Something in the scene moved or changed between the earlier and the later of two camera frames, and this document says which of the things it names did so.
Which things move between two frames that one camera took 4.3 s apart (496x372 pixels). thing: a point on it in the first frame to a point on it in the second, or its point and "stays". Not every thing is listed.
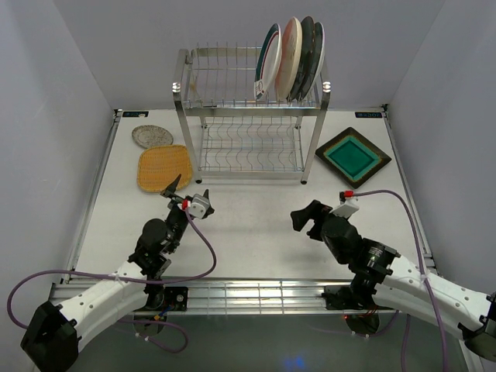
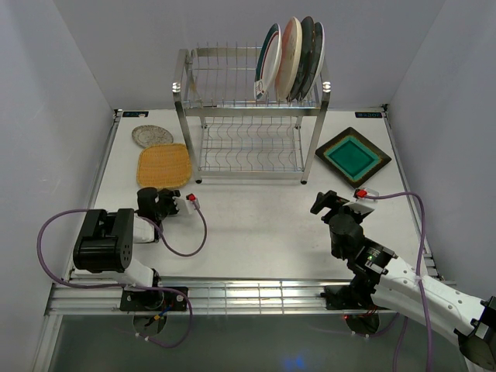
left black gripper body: [176, 219] to [167, 204]
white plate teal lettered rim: [319, 54] stays
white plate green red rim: [269, 63] stays
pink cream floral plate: [289, 61] stays
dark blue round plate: [308, 54] stays
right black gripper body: [317, 211] to [331, 201]
